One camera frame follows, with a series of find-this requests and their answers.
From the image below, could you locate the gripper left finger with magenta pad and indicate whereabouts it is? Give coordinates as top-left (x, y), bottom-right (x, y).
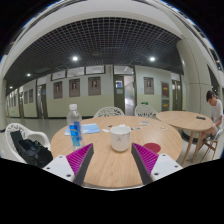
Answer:
top-left (44, 144), bottom-right (94, 186)

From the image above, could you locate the white chair on left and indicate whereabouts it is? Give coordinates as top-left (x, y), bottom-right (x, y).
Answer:
top-left (5, 123), bottom-right (50, 163)

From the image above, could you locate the open doorway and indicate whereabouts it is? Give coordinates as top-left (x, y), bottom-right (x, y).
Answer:
top-left (114, 75), bottom-right (135, 116)

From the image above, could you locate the small card on table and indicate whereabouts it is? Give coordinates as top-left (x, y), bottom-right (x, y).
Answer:
top-left (140, 121), bottom-right (149, 126)

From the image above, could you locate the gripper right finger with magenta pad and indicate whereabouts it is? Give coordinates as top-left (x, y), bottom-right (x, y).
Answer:
top-left (131, 143), bottom-right (182, 185)

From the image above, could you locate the black phone on far table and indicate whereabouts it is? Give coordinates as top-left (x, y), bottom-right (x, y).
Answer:
top-left (196, 116), bottom-right (206, 120)

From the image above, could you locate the clear plastic water bottle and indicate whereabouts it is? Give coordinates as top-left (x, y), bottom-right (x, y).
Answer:
top-left (67, 104), bottom-right (83, 151)

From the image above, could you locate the white chair behind table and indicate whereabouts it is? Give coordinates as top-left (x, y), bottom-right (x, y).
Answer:
top-left (94, 106), bottom-right (124, 118)
top-left (134, 104), bottom-right (157, 118)

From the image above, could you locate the round wooden table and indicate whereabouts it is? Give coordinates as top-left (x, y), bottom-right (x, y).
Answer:
top-left (156, 111), bottom-right (213, 165)
top-left (50, 115), bottom-right (184, 190)

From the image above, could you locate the framed portrait on wall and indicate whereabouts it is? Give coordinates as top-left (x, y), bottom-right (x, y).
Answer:
top-left (144, 77), bottom-right (154, 95)
top-left (88, 77), bottom-right (101, 96)
top-left (69, 79), bottom-right (80, 97)
top-left (53, 82), bottom-right (63, 99)

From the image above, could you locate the black bag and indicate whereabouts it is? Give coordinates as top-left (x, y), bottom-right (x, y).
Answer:
top-left (10, 131), bottom-right (53, 168)

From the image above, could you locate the white ceramic mug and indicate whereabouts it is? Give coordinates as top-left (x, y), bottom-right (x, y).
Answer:
top-left (110, 126), bottom-right (131, 152)

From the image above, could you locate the seated person in white shirt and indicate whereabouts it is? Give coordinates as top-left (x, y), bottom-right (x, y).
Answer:
top-left (199, 90), bottom-right (223, 147)

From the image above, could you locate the red round coaster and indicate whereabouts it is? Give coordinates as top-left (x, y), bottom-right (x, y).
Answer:
top-left (144, 143), bottom-right (161, 153)

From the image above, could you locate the folding chair under person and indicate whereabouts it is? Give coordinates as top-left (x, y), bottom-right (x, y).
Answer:
top-left (202, 129), bottom-right (224, 155)

